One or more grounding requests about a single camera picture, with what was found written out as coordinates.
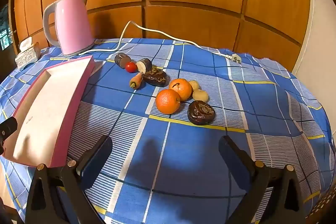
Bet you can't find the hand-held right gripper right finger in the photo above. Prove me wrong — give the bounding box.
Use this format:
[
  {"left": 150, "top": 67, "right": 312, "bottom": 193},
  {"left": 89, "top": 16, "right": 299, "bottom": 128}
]
[{"left": 218, "top": 135, "right": 307, "bottom": 224}]

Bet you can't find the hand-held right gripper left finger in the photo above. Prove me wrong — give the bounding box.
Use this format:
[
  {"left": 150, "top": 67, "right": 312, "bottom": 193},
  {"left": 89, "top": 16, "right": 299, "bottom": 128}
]
[{"left": 25, "top": 135, "right": 113, "bottom": 224}]

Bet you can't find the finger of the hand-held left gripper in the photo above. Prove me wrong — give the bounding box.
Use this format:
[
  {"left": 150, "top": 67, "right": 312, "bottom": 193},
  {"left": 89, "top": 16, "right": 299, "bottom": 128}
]
[{"left": 0, "top": 116, "right": 18, "bottom": 155}]

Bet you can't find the pink-edged white tray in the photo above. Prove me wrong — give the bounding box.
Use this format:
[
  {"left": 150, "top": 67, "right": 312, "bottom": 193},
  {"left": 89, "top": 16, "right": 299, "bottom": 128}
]
[{"left": 0, "top": 55, "right": 95, "bottom": 168}]

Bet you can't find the round dark water chestnut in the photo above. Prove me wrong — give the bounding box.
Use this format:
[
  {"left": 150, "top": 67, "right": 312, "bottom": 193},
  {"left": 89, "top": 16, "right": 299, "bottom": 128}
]
[{"left": 187, "top": 100, "right": 216, "bottom": 125}]

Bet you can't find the orange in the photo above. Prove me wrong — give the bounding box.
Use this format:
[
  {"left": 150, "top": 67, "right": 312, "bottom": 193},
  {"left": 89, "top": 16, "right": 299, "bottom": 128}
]
[
  {"left": 155, "top": 89, "right": 181, "bottom": 115},
  {"left": 169, "top": 78, "right": 193, "bottom": 102}
]

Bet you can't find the small carrot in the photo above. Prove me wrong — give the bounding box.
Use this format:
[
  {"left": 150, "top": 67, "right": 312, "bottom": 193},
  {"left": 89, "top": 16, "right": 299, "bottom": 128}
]
[{"left": 129, "top": 72, "right": 144, "bottom": 90}]

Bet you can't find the blue plaid tablecloth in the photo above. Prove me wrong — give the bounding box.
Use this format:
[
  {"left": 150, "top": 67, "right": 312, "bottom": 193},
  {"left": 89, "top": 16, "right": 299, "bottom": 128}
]
[{"left": 0, "top": 38, "right": 332, "bottom": 224}]

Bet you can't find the silver ornate tissue box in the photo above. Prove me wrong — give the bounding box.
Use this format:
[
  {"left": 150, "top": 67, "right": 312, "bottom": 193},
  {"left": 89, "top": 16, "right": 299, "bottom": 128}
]
[{"left": 14, "top": 36, "right": 42, "bottom": 69}]

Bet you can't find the dark glass door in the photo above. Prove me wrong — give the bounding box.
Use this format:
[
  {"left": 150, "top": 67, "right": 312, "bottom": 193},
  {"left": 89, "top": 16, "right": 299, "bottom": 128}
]
[{"left": 0, "top": 0, "right": 16, "bottom": 51}]

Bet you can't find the pink electric kettle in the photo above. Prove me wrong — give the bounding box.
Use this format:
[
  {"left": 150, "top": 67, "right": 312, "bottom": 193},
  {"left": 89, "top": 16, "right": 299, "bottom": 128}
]
[{"left": 43, "top": 0, "right": 95, "bottom": 57}]

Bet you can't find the white power cable with plug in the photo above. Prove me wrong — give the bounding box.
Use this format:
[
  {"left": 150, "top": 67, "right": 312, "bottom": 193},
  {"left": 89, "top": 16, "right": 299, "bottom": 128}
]
[{"left": 79, "top": 20, "right": 242, "bottom": 65}]

